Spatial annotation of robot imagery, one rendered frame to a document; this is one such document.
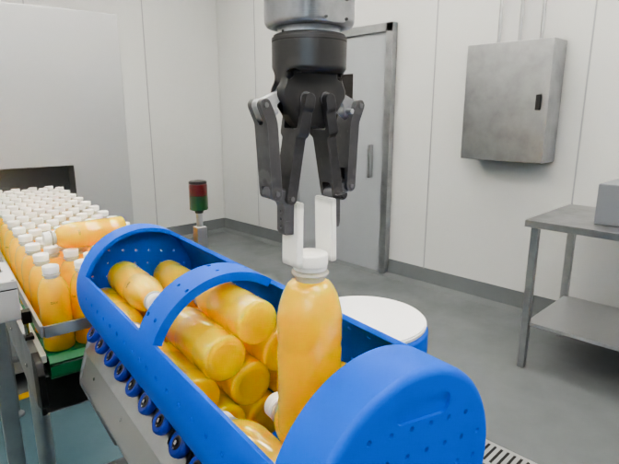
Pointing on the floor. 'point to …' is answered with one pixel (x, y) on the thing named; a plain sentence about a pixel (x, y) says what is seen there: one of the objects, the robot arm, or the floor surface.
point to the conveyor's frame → (42, 388)
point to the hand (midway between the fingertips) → (309, 232)
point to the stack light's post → (201, 236)
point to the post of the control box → (10, 421)
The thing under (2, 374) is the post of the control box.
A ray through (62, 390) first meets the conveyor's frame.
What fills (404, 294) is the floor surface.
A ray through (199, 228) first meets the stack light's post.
